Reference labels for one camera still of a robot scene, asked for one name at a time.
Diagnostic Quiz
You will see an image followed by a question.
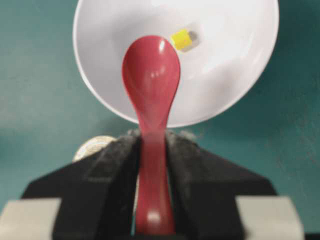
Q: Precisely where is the round metallic object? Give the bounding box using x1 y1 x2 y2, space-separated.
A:
72 135 117 163

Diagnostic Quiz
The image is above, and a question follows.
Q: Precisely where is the yellow hexagonal prism block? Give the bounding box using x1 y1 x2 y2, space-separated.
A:
170 29 193 50

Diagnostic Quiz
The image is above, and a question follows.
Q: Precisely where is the white bowl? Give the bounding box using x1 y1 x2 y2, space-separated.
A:
72 0 280 128

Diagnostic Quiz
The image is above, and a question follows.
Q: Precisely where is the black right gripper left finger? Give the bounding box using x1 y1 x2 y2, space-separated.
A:
21 130 141 240

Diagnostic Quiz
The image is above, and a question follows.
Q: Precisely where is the red plastic spoon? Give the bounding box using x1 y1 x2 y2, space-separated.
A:
122 35 181 235

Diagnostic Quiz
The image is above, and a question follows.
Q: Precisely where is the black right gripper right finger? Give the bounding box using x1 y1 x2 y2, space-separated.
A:
165 131 277 240

